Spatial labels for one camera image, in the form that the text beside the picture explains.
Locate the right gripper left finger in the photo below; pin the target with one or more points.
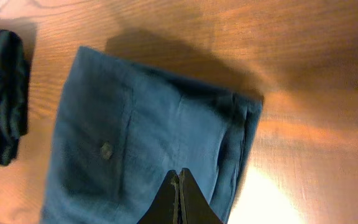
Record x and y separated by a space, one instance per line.
165 206

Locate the blue denim shorts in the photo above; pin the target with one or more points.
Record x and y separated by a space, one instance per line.
121 126

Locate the folded black garment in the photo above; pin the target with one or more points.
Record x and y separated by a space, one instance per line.
14 90

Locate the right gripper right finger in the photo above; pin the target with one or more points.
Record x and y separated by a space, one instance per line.
194 209

